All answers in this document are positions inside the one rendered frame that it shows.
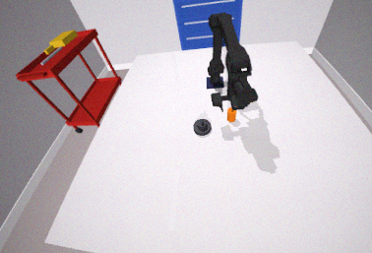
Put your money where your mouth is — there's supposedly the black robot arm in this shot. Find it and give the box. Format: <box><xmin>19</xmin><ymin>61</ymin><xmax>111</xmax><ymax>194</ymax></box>
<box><xmin>208</xmin><ymin>12</ymin><xmax>254</xmax><ymax>110</ymax></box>

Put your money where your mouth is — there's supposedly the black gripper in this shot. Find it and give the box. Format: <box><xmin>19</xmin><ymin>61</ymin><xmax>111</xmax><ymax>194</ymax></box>
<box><xmin>211</xmin><ymin>82</ymin><xmax>259</xmax><ymax>112</ymax></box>

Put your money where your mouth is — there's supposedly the orange knob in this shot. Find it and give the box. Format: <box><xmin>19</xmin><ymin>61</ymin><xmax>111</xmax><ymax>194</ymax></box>
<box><xmin>227</xmin><ymin>107</ymin><xmax>237</xmax><ymax>122</ymax></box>

